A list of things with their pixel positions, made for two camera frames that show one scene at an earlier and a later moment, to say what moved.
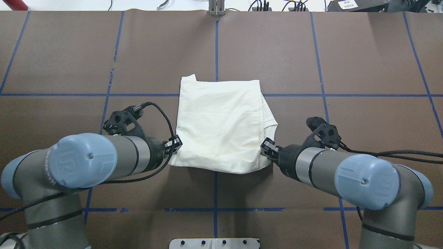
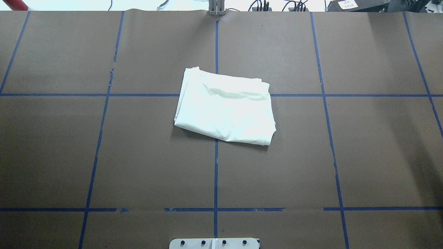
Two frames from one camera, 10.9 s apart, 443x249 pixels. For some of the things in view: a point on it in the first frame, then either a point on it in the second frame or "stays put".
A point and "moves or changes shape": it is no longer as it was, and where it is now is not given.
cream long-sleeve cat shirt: (222, 125) moves or changes shape
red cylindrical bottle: (16, 5) stays put
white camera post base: (215, 243) stays put
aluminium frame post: (216, 8) stays put
